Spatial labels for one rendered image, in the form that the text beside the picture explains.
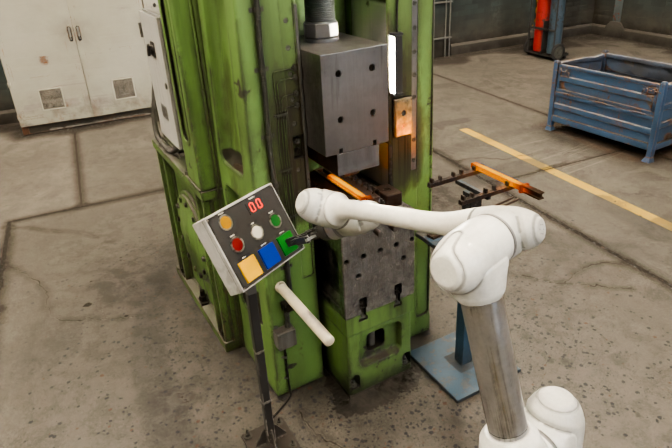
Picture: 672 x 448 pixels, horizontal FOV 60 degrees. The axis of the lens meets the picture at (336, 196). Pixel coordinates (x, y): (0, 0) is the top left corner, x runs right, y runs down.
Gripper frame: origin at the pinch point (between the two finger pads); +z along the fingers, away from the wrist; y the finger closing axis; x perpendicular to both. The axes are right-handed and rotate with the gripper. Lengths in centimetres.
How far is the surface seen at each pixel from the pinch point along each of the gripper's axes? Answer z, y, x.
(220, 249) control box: 4.3, -26.7, 10.9
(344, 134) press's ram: -11.7, 38.9, 25.5
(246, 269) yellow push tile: 3.4, -21.9, 0.5
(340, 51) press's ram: -27, 39, 54
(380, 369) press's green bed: 41, 47, -84
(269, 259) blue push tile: 3.4, -11.3, -1.2
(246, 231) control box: 4.1, -13.8, 11.5
